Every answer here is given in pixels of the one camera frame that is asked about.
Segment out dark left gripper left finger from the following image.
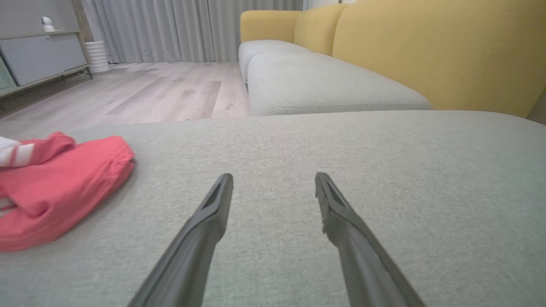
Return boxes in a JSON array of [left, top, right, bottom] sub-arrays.
[[128, 173, 234, 307]]

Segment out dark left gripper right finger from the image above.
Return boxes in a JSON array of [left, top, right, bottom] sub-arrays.
[[315, 172, 427, 307]]

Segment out red white striped garment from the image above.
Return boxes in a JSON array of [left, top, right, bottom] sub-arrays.
[[0, 131, 136, 252]]

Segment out large grey sofa ottoman cushion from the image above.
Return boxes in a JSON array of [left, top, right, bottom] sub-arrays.
[[0, 110, 546, 307]]

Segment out long grey sofa seat cushion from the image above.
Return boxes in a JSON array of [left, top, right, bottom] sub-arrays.
[[247, 52, 433, 116]]

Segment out short grey sofa seat cushion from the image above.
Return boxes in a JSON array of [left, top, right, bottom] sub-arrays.
[[238, 40, 312, 84]]

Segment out white ribbed vase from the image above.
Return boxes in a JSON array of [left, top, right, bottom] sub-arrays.
[[84, 40, 112, 75]]

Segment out wide yellow sofa back cushion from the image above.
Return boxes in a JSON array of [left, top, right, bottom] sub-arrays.
[[332, 0, 546, 119]]

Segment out grey pleated curtain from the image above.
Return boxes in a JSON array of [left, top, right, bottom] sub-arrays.
[[81, 0, 304, 64]]

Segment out narrow yellow sofa back cushion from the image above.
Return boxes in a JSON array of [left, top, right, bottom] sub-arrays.
[[293, 3, 349, 56]]

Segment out yellow sofa armrest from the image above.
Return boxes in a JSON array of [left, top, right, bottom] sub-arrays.
[[240, 10, 304, 43]]

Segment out grey low cabinet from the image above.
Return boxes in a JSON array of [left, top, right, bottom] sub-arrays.
[[0, 29, 93, 98]]

